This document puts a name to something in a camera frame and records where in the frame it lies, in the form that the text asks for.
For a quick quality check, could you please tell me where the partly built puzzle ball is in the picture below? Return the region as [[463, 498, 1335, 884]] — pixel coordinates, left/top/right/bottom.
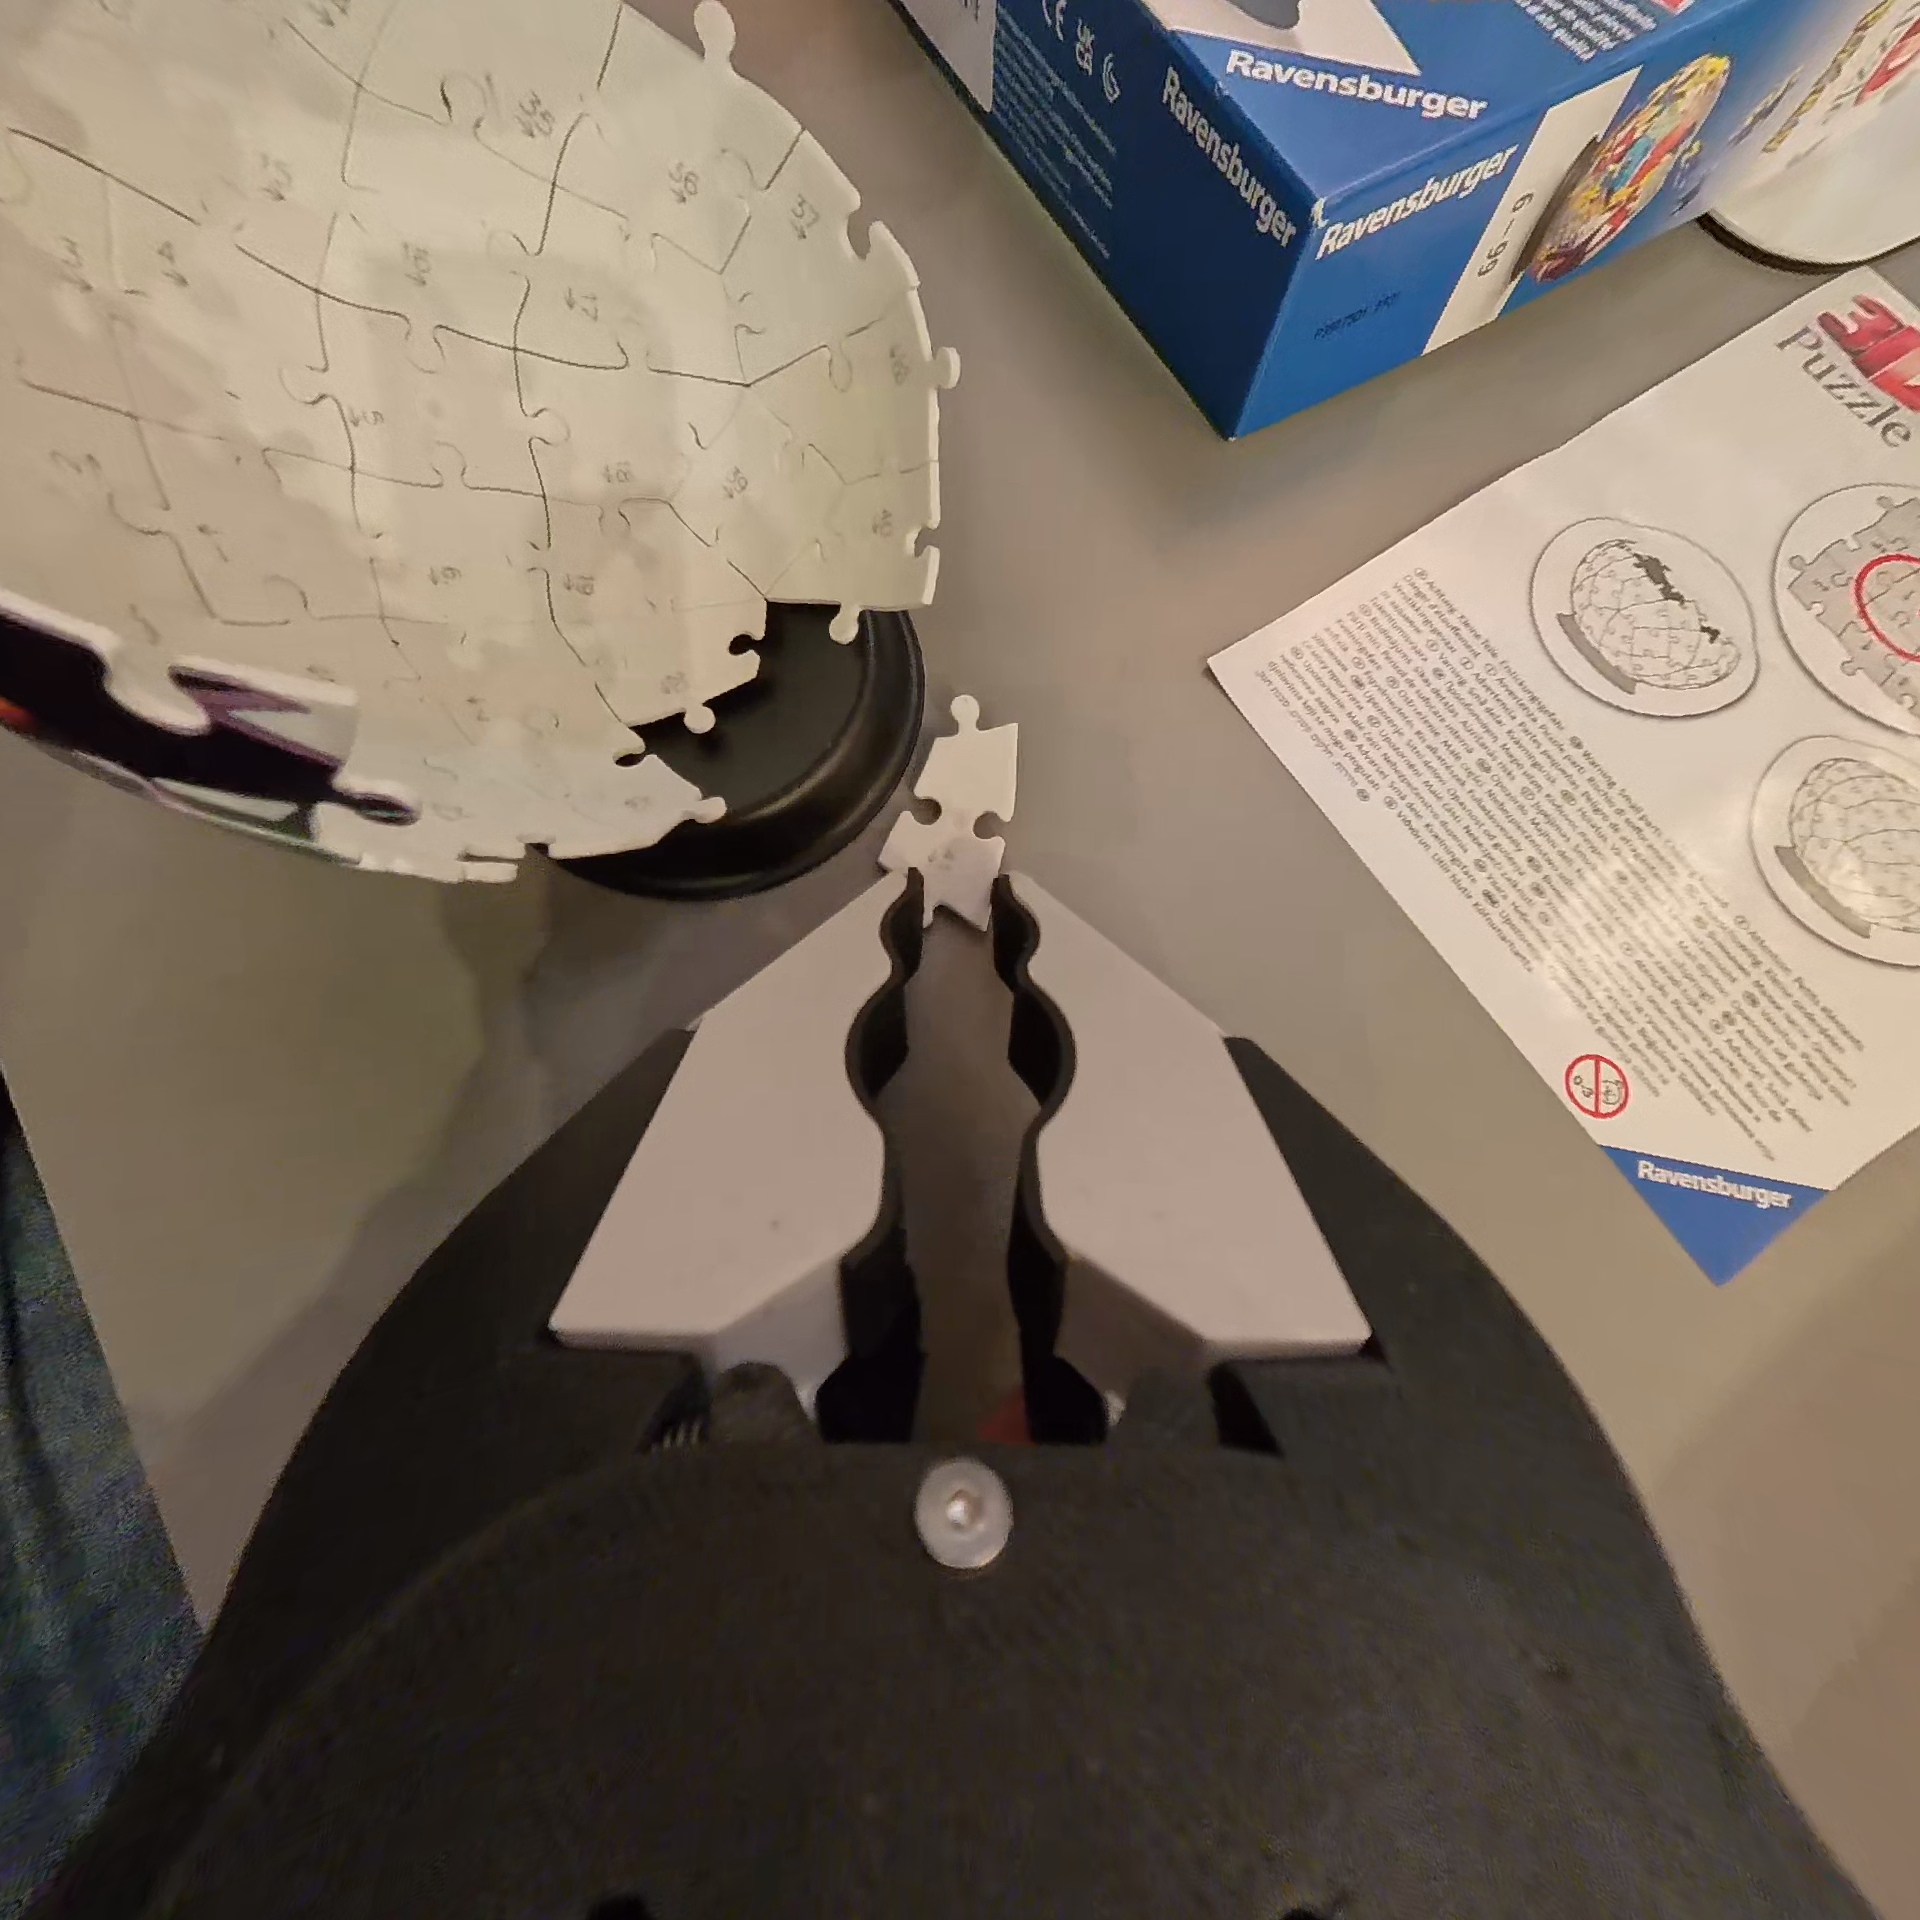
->
[[0, 0, 961, 884]]

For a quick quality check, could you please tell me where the single white-backed puzzle piece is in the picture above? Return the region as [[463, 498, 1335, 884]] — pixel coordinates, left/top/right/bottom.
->
[[877, 693, 1020, 932]]

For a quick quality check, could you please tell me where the black round ball stand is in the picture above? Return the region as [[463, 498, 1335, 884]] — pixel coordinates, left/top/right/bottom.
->
[[545, 607, 928, 898]]

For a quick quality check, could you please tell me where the blue fabric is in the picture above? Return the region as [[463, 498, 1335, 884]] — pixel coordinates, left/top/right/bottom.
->
[[0, 1072, 201, 1904]]

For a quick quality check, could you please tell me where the white puzzle half shell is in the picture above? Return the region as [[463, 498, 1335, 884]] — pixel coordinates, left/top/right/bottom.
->
[[1703, 181, 1920, 272]]

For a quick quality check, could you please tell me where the blue puzzle box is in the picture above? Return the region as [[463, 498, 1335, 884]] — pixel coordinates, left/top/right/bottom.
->
[[891, 0, 1920, 438]]

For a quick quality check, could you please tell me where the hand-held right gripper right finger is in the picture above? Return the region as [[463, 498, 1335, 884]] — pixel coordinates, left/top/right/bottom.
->
[[986, 871, 1372, 1428]]

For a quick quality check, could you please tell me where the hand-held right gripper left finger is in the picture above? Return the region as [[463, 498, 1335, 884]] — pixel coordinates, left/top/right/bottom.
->
[[549, 868, 928, 1428]]

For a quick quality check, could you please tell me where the white instruction sheet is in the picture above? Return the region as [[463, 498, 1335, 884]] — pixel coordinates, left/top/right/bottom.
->
[[1207, 267, 1920, 1288]]

